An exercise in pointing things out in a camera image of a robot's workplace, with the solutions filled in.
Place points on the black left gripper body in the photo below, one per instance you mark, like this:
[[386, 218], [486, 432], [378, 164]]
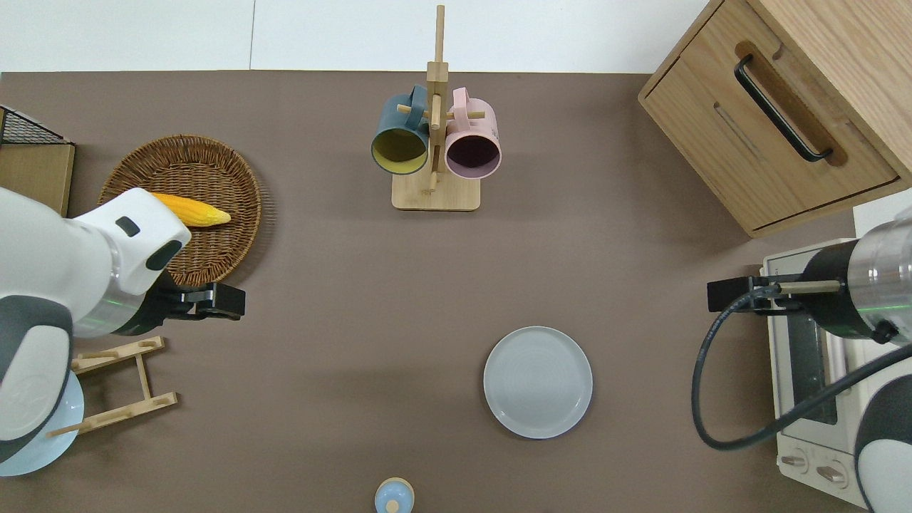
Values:
[[182, 303]]

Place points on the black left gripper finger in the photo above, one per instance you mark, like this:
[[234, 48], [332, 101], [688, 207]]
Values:
[[222, 293], [222, 310]]

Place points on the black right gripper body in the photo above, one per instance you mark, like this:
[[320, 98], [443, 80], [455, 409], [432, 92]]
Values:
[[773, 303]]

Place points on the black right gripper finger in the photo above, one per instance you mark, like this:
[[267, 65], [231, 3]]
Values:
[[730, 303], [730, 286]]

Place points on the gray round plate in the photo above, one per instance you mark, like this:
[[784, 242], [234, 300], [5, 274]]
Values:
[[538, 381]]

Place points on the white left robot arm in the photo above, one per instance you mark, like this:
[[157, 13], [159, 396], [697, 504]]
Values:
[[43, 271]]

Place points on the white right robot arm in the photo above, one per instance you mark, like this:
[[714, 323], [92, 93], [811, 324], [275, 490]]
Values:
[[880, 271]]

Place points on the wooden plate rack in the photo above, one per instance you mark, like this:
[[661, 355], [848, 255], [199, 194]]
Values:
[[144, 377]]

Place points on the light blue round plate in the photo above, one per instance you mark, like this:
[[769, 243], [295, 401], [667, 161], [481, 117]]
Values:
[[72, 412]]

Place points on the cream toaster oven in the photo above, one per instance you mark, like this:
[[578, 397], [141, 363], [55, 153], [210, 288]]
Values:
[[779, 385]]

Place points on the yellow corn cob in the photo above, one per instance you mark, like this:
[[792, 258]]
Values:
[[203, 211]]

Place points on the round wicker basket tray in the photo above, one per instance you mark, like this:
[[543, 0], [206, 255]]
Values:
[[214, 164]]

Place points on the brown table mat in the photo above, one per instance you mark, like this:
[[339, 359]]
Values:
[[356, 392]]

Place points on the cream oven knob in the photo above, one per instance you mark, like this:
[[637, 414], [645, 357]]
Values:
[[831, 472], [793, 462]]

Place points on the wooden drawer cabinet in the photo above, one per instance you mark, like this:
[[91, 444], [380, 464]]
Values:
[[712, 107]]

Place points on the wooden mug tree stand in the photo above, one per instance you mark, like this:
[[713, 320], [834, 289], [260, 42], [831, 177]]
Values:
[[434, 196]]

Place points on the teal mug yellow inside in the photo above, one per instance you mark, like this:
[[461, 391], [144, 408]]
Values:
[[397, 120]]

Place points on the pink mug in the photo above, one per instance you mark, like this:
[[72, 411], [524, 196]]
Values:
[[481, 125]]

